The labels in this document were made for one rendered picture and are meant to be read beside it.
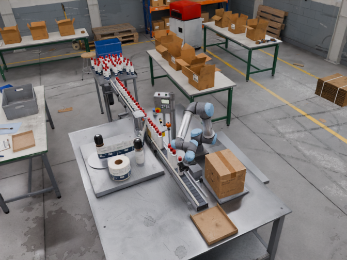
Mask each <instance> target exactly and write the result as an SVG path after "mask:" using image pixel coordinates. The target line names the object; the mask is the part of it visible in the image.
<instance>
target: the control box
mask: <svg viewBox="0 0 347 260"><path fill-rule="evenodd" d="M158 93H160V96H158ZM165 93H167V96H165ZM168 93H169V92H156V93H155V95H154V106H155V113H157V112H156V110H157V109H159V111H160V112H159V113H171V105H170V96H169V95H168ZM161 99H169V104H161ZM161 105H170V109H167V108H161Z"/></svg>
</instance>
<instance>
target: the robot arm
mask: <svg viewBox="0 0 347 260"><path fill-rule="evenodd" d="M183 114H184V116H183V119H182V122H181V125H180V127H179V130H178V133H177V136H176V139H175V140H172V141H171V147H172V148H174V149H179V150H185V151H186V153H185V156H184V158H183V160H182V162H179V163H178V164H177V165H178V166H179V170H180V172H185V171H186V172H187V171H188V170H189V166H192V165H196V164H197V163H196V161H195V159H194V157H195V154H199V153H202V152H203V151H204V147H203V143H206V144H210V145H214V144H215V142H216V138H217V134H216V133H215V132H214V130H213V128H212V121H211V117H212V116H213V114H214V107H213V104H211V103H203V102H192V103H190V104H189V105H188V106H187V107H186V108H185V110H184V113H183ZM194 115H199V116H200V118H201V119H202V125H203V130H204V132H202V130H201V129H199V128H196V129H194V130H192V131H191V140H190V141H189V142H186V141H184V139H185V136H186V133H187V130H188V127H189V125H190V122H191V119H192V117H193V116H194Z"/></svg>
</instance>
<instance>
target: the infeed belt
mask: <svg viewBox="0 0 347 260"><path fill-rule="evenodd" d="M161 151H162V153H163V154H164V155H165V157H166V158H167V159H168V156H167V150H166V148H165V149H163V150H161ZM160 154H161V153H160ZM161 155H162V154H161ZM164 159H165V158H164ZM165 161H166V160H165ZM167 164H168V163H167ZM170 168H171V167H170ZM171 169H172V168H171ZM172 171H173V170H172ZM175 171H176V172H177V174H178V168H176V169H175ZM173 172H174V171H173ZM175 175H176V174H175ZM176 177H177V176H176ZM179 177H180V178H181V180H182V181H183V182H184V183H185V185H186V186H187V188H188V189H189V190H190V192H191V193H192V195H193V196H194V197H195V199H196V200H197V202H198V203H199V206H198V205H197V204H196V205H197V206H198V207H201V206H203V205H206V204H207V203H206V202H205V200H204V199H203V197H202V196H201V195H200V193H199V192H198V191H197V189H196V188H195V187H194V185H193V184H192V183H191V181H190V180H189V179H188V178H187V176H186V175H185V174H184V173H183V175H182V176H179ZM177 178H178V177H177ZM180 182H181V181H180ZM182 185H183V184H182ZM183 187H184V186H183ZM184 188H185V187H184ZM185 189H186V188H185ZM186 191H187V190H186ZM187 192H188V191H187ZM188 194H189V193H188ZM190 196H191V195H190ZM191 198H192V197H191ZM192 199H193V198H192ZM193 201H194V200H193ZM194 202H195V201H194ZM195 203H196V202H195Z"/></svg>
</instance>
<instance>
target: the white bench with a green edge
mask: <svg viewBox="0 0 347 260"><path fill-rule="evenodd" d="M33 88H34V91H35V94H36V98H37V105H38V110H39V111H38V114H35V115H31V116H26V117H22V118H17V119H13V120H7V117H6V115H5V113H4V110H3V109H2V93H0V124H8V123H19V122H22V124H21V126H20V128H19V129H18V131H17V133H14V134H4V135H0V141H2V140H5V139H8V140H9V143H10V147H11V148H10V149H7V150H4V151H1V152H0V155H4V157H0V166H2V165H6V164H10V163H14V162H17V161H22V160H26V159H29V169H28V193H27V194H23V195H21V196H17V197H13V198H10V199H5V200H4V199H3V197H2V195H1V193H0V206H1V208H2V210H3V212H4V213H5V214H8V213H9V208H8V206H7V205H6V203H9V202H13V201H17V200H20V199H24V198H28V197H31V196H35V195H38V194H41V193H45V192H48V191H51V190H54V191H55V193H56V196H57V198H58V199H60V198H61V193H60V191H59V188H58V185H57V183H56V180H55V177H54V174H53V171H52V169H51V166H50V163H49V160H48V158H47V155H46V152H48V140H47V129H46V123H47V122H50V125H51V128H52V129H54V128H55V127H54V124H53V121H52V118H51V114H50V111H49V108H48V105H47V103H46V100H45V92H44V85H42V86H36V87H33ZM46 114H47V116H48V119H46ZM30 130H33V133H34V139H35V144H36V146H35V147H32V148H29V149H25V150H21V151H18V152H13V150H12V138H11V136H12V135H15V134H19V133H23V132H26V131H30ZM38 156H41V157H42V160H43V162H44V165H45V168H46V170H47V172H48V175H49V178H50V180H51V183H52V187H48V188H45V189H41V190H38V191H34V192H31V172H32V158H34V157H38Z"/></svg>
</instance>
